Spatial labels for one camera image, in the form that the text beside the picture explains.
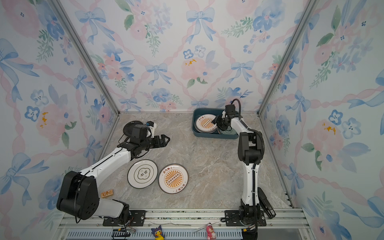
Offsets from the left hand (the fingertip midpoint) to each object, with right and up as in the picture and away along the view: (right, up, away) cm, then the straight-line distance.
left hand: (164, 138), depth 86 cm
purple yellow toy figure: (+1, -42, -19) cm, 46 cm away
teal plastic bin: (+20, +18, +28) cm, 39 cm away
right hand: (+32, +10, +21) cm, 39 cm away
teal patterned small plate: (+42, +4, +20) cm, 47 cm away
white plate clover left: (-14, -21, +2) cm, 25 cm away
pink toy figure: (+25, -42, -19) cm, 53 cm away
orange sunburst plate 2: (+5, -23, 0) cm, 24 cm away
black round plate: (-31, +6, +22) cm, 39 cm away
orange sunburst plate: (+24, +9, +23) cm, 35 cm away
